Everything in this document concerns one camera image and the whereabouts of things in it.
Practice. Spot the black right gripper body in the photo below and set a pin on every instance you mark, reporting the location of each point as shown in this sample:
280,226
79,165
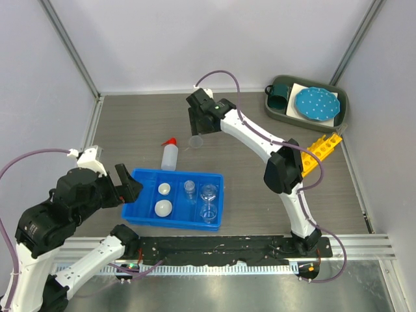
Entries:
202,128

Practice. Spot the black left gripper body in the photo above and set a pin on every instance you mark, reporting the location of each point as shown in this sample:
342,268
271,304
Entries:
108,195

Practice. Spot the small white ceramic crucible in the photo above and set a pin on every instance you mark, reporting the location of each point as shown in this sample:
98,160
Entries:
164,189

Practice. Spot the white wash bottle red cap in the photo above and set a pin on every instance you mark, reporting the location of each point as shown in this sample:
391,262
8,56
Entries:
170,153

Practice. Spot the white ceramic evaporating dish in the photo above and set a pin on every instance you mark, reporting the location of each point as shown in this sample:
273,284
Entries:
163,208

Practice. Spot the blue plastic divided bin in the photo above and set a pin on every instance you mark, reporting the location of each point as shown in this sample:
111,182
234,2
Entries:
184,215

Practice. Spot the small clear glass beaker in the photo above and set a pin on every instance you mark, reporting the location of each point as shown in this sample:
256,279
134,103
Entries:
190,191

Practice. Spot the tall clear glass beaker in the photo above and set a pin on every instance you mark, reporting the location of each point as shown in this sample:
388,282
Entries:
208,212

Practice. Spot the yellow test tube rack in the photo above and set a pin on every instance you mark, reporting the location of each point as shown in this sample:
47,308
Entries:
322,148

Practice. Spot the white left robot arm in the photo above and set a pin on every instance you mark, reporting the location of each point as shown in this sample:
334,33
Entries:
43,229

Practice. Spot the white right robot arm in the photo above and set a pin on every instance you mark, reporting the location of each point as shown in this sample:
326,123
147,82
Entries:
283,171

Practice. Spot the dark green mug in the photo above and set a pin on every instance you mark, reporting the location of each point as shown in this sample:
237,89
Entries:
277,96

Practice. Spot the white square plate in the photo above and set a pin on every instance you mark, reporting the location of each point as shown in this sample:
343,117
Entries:
291,111

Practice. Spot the blue polka dot plate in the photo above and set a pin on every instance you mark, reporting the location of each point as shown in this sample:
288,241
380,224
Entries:
317,104

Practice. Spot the white slotted cable duct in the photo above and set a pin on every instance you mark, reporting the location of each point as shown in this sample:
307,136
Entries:
238,269

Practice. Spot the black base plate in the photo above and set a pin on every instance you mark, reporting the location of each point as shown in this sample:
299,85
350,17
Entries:
219,251

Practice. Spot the aluminium frame rail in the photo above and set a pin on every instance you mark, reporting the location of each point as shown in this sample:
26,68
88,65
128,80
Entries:
361,247

